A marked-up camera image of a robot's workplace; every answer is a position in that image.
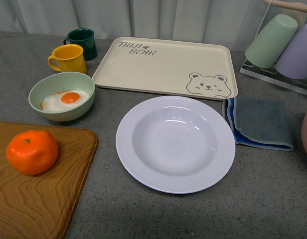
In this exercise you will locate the white ridged deep plate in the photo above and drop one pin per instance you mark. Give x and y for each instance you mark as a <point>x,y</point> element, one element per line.
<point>175,144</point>

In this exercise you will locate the orange mandarin fruit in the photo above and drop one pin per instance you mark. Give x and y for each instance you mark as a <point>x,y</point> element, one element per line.
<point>32,152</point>

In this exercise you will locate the beige bear serving tray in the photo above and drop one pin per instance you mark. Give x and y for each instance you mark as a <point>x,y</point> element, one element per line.
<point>168,67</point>

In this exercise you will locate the fake fried egg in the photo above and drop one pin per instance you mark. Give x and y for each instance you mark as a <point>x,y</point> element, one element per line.
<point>64,101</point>

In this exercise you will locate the light green bowl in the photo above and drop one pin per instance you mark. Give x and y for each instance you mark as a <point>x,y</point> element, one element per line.
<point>45,96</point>

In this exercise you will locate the dark green enamel mug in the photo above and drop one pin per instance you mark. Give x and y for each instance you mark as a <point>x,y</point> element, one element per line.
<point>83,37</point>

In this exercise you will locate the yellow enamel mug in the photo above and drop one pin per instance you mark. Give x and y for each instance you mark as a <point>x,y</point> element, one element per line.
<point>68,58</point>

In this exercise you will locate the grey blue folded cloth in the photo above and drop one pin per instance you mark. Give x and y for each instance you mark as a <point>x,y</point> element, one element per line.
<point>259,123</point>

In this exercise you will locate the white curtain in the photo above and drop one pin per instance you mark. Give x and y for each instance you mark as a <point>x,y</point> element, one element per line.
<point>231,23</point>

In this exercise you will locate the clear acrylic cup rack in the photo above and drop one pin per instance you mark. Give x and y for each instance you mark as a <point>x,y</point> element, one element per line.
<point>271,75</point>

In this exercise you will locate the mint green plastic cup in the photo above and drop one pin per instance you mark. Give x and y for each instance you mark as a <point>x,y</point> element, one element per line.
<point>269,44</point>

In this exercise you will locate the wooden cutting board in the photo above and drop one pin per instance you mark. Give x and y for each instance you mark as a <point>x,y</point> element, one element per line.
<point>42,206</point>

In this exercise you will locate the lavender plastic cup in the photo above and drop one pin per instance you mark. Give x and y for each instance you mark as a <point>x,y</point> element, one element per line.
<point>293,61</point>

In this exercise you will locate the wooden rack handle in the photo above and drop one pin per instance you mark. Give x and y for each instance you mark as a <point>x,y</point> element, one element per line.
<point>287,5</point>

